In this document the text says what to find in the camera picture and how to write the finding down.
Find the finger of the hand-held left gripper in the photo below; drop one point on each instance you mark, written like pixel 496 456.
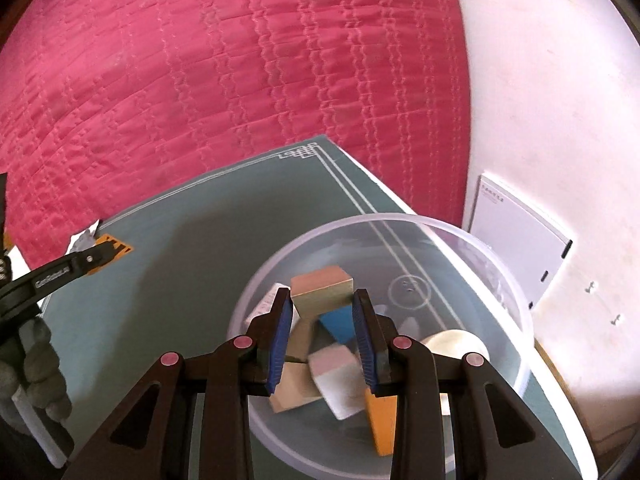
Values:
pixel 95 257

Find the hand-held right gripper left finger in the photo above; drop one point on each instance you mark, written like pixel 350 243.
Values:
pixel 281 345

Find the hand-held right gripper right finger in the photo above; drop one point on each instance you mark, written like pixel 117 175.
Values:
pixel 361 345

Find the orange striped wedge block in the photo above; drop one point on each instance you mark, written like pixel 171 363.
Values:
pixel 120 249
pixel 382 425

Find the blue wedge block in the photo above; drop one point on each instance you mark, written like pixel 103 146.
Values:
pixel 337 325

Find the white black-striped wedge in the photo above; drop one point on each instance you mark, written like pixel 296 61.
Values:
pixel 265 305

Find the brown wooden block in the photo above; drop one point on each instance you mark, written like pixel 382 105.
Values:
pixel 295 390

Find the white pink striped wedge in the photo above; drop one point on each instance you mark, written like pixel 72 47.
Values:
pixel 335 385

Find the small beige wedge block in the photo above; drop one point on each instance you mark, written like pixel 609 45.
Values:
pixel 320 290

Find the white cup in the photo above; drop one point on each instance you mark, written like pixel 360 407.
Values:
pixel 460 342

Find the clear plastic container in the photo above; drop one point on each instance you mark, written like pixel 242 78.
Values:
pixel 475 270

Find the person's left hand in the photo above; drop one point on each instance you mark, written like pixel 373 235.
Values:
pixel 47 375

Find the white paper sheet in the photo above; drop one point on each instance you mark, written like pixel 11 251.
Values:
pixel 82 242

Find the white flat box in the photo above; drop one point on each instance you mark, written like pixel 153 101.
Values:
pixel 510 240

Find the red quilted blanket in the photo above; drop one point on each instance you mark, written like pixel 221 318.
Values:
pixel 200 85

